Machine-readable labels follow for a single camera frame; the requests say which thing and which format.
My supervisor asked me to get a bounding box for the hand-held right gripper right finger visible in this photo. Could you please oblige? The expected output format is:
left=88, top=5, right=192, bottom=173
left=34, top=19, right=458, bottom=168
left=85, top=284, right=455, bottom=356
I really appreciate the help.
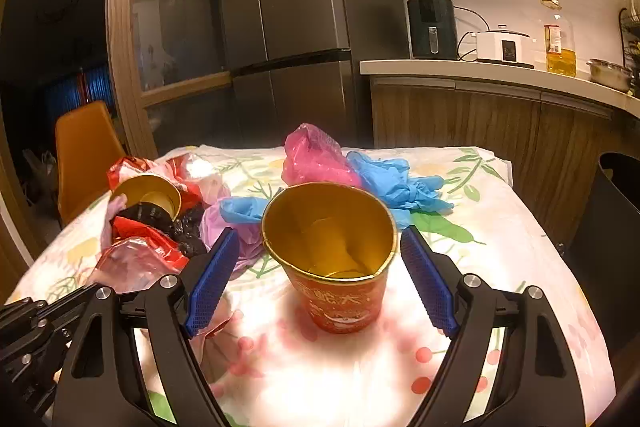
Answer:
left=399, top=225, right=586, bottom=427

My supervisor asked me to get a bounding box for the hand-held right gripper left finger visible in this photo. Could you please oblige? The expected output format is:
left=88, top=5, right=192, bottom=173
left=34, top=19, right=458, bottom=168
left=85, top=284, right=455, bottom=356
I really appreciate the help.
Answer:
left=50, top=227, right=241, bottom=427

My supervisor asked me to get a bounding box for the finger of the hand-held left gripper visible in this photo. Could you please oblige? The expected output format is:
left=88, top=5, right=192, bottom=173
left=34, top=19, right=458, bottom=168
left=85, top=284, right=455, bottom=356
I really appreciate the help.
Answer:
left=0, top=285, right=98, bottom=414

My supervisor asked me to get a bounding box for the black plastic bag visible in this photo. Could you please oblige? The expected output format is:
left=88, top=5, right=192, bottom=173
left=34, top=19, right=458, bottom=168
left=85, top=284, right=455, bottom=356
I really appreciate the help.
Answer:
left=169, top=204, right=209, bottom=259

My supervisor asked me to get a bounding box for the light pink plastic bag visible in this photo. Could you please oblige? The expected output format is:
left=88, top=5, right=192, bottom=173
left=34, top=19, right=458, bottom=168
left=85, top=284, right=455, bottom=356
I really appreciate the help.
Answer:
left=200, top=172, right=266, bottom=280

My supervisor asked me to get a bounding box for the red foil wrapper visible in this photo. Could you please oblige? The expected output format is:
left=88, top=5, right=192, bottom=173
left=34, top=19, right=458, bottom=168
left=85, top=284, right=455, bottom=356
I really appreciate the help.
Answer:
left=92, top=217, right=193, bottom=295

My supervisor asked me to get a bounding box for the blue nitrile glove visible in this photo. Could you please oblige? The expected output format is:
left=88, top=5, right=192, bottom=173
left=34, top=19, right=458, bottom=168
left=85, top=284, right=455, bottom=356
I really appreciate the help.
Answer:
left=219, top=196, right=273, bottom=258
left=345, top=151, right=412, bottom=208
left=380, top=174, right=456, bottom=230

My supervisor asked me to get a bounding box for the red paper cup gold inside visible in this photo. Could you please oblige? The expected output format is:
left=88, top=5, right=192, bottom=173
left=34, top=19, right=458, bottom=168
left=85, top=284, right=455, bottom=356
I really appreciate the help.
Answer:
left=261, top=185, right=400, bottom=335

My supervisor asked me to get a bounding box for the black paper cup gold inside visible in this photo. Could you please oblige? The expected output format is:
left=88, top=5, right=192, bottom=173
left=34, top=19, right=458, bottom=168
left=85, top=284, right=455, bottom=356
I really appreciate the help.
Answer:
left=109, top=173, right=183, bottom=233

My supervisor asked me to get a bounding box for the black trash bin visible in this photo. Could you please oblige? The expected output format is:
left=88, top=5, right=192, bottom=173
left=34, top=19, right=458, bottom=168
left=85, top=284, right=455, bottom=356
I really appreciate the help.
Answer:
left=565, top=152, right=640, bottom=358

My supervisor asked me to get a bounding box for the floral tablecloth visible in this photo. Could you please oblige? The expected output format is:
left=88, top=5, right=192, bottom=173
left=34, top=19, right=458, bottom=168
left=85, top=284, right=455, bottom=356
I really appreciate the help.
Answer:
left=7, top=144, right=616, bottom=427

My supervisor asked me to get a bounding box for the red snack wrapper clear window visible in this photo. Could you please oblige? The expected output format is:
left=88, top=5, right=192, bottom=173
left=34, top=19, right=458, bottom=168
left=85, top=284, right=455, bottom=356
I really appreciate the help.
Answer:
left=107, top=152, right=223, bottom=208

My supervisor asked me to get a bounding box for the white plastic bag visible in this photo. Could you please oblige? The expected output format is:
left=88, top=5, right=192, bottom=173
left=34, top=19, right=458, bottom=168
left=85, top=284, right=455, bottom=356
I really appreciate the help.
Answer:
left=22, top=149, right=58, bottom=208

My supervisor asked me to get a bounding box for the wooden kitchen counter cabinet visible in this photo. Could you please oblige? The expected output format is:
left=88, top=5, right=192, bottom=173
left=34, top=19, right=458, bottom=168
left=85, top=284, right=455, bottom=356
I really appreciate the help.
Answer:
left=359, top=58, right=640, bottom=248

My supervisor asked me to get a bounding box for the magenta plastic bag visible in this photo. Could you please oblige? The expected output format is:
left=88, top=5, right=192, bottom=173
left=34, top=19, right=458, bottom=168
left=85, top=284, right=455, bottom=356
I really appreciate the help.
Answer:
left=281, top=123, right=363, bottom=190

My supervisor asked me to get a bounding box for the orange chair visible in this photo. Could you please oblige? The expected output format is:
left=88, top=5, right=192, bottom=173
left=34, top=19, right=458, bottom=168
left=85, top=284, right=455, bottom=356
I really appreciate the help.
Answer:
left=54, top=101, right=128, bottom=228

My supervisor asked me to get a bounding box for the blue curtain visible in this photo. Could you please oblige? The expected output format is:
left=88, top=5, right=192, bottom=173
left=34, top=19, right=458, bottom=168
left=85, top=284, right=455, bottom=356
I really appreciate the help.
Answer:
left=42, top=67, right=110, bottom=118

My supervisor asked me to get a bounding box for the white rice cooker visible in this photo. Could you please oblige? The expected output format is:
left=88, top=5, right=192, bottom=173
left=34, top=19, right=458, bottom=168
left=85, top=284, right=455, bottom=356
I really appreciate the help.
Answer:
left=475, top=25, right=535, bottom=68

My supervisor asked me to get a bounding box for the wooden glass-panel door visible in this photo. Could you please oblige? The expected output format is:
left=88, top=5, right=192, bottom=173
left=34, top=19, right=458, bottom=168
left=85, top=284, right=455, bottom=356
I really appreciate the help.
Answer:
left=105, top=0, right=236, bottom=158

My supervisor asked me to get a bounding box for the black air fryer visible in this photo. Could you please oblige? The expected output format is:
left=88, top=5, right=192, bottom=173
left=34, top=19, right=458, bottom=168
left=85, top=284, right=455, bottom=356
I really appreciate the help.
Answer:
left=406, top=0, right=458, bottom=60

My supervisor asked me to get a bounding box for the cooking oil bottle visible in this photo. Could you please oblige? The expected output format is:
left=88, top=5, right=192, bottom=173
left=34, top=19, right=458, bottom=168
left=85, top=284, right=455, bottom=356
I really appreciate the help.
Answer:
left=540, top=0, right=578, bottom=78

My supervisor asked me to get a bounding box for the steel pot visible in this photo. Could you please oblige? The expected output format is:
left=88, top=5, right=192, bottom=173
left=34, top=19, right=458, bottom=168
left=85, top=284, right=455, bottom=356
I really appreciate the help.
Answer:
left=586, top=58, right=637, bottom=94

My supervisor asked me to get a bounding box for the grey steel refrigerator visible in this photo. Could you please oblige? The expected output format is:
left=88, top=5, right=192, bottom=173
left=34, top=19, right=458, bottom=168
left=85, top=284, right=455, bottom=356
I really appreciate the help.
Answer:
left=216, top=0, right=411, bottom=148

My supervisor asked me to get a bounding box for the black dish rack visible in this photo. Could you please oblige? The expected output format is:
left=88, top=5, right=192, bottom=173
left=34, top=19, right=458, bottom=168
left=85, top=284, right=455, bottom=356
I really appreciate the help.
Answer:
left=617, top=0, right=640, bottom=98

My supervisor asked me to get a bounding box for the black power cable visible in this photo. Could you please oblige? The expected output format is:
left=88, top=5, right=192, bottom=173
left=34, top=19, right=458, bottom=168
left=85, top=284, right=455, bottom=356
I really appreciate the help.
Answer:
left=452, top=6, right=491, bottom=60

